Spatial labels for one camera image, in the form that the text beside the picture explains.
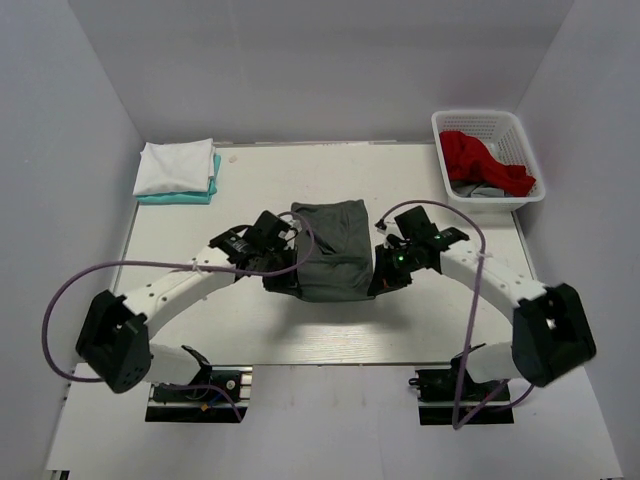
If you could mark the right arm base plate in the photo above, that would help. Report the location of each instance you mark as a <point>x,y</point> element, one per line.
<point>435,389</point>

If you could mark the red t shirt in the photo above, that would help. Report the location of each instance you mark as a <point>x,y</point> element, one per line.
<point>468,160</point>

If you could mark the folded white t shirt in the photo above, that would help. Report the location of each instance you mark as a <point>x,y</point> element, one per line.
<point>175,168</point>

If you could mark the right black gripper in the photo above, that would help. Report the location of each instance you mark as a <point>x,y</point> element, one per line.
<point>386,275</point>

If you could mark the dark grey t shirt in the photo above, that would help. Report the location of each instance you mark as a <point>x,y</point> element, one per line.
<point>340,265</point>

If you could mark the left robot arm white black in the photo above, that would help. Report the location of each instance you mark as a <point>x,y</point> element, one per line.
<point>116,339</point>

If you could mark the folded teal t shirt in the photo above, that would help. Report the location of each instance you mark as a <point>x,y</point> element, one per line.
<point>186,198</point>

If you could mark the white plastic basket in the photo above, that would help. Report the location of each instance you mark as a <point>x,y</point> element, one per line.
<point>502,134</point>

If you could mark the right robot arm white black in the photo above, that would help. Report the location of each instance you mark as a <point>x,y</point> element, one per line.
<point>550,333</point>

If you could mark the grey t shirt in basket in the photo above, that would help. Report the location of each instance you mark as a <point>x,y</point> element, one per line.
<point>476,190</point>

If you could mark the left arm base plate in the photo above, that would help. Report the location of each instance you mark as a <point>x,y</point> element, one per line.
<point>220,396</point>

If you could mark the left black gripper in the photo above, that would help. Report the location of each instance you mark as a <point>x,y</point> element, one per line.
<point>279,275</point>

